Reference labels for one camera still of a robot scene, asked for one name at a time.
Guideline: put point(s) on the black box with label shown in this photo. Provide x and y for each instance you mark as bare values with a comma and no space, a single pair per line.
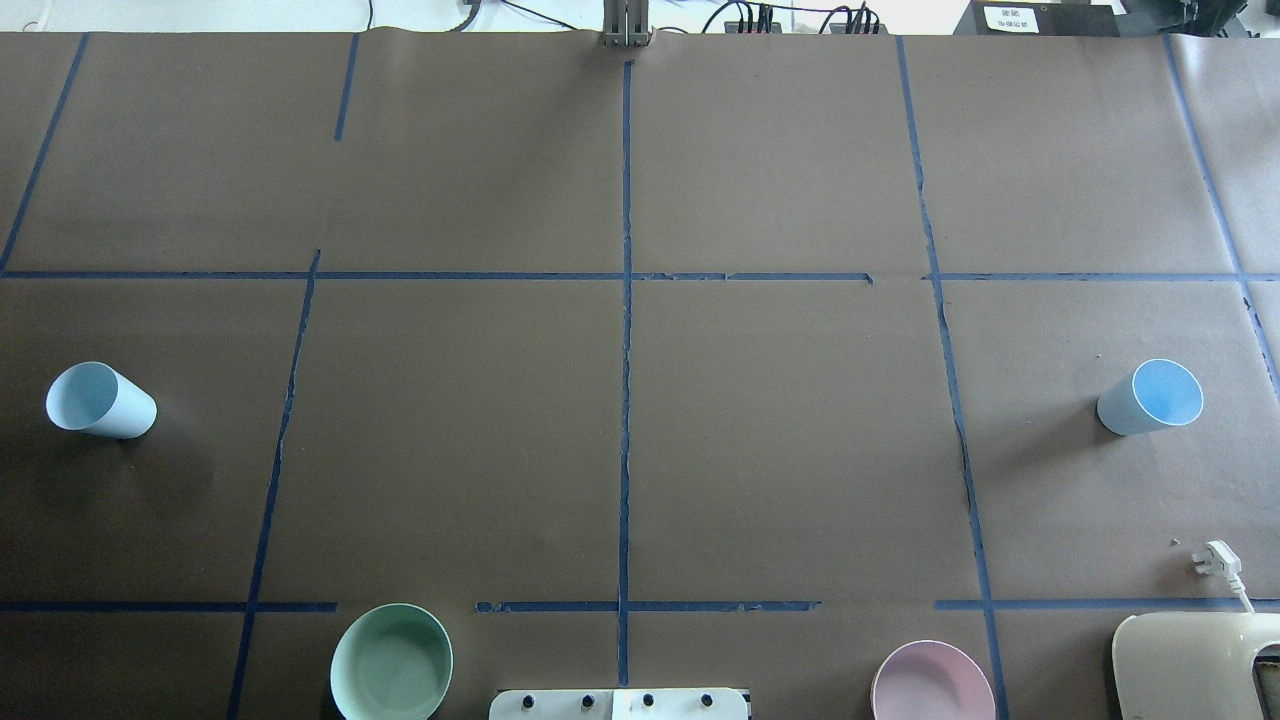
1038,18

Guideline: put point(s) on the pink bowl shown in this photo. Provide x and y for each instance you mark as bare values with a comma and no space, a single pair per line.
931,680

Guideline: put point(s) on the light blue cup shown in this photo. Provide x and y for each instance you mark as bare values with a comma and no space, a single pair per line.
92,398

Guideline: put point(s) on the white appliance with cord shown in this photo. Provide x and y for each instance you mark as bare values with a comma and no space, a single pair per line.
1196,665

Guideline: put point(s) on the green bowl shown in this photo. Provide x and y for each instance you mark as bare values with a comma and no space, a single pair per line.
394,662

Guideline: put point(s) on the aluminium profile post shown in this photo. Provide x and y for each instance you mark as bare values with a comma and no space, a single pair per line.
626,23

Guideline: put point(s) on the white power plug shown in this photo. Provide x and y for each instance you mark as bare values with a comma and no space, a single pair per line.
1217,559

